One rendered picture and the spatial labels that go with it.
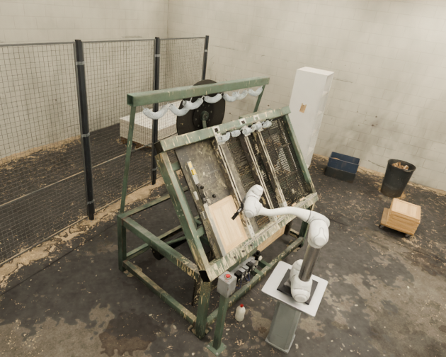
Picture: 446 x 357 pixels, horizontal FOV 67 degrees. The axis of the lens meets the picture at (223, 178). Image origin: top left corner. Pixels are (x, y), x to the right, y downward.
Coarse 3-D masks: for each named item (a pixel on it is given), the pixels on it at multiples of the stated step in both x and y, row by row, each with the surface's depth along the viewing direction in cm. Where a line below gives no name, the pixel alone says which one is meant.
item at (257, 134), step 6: (264, 126) 383; (258, 132) 393; (258, 138) 391; (258, 144) 393; (264, 144) 394; (264, 150) 391; (264, 156) 393; (264, 162) 395; (270, 162) 395; (270, 168) 393; (270, 174) 395; (270, 180) 397; (276, 180) 396; (276, 186) 394; (276, 192) 397; (282, 198) 398; (282, 204) 396
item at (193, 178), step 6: (186, 162) 312; (186, 168) 314; (192, 168) 314; (192, 174) 312; (192, 180) 314; (198, 192) 313; (204, 204) 315; (204, 210) 315; (210, 216) 317; (210, 222) 315; (210, 228) 317; (216, 228) 319; (216, 234) 317; (216, 240) 317; (222, 246) 319; (222, 252) 318
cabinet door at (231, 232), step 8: (224, 200) 337; (232, 200) 345; (216, 208) 327; (224, 208) 335; (232, 208) 343; (216, 216) 325; (224, 216) 333; (216, 224) 323; (224, 224) 331; (232, 224) 338; (240, 224) 346; (224, 232) 328; (232, 232) 336; (240, 232) 343; (224, 240) 326; (232, 240) 333; (240, 240) 341; (224, 248) 324; (232, 248) 331
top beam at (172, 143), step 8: (264, 112) 404; (272, 112) 414; (280, 112) 427; (288, 112) 440; (248, 120) 378; (264, 120) 399; (208, 128) 331; (224, 128) 348; (240, 128) 371; (176, 136) 301; (184, 136) 308; (192, 136) 314; (200, 136) 322; (208, 136) 329; (160, 144) 288; (168, 144) 293; (176, 144) 299; (184, 144) 306; (160, 152) 292
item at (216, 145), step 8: (216, 136) 335; (216, 144) 340; (216, 152) 343; (224, 160) 344; (224, 168) 341; (224, 176) 345; (232, 176) 345; (232, 184) 342; (232, 192) 344; (240, 200) 346; (248, 224) 348; (248, 232) 346
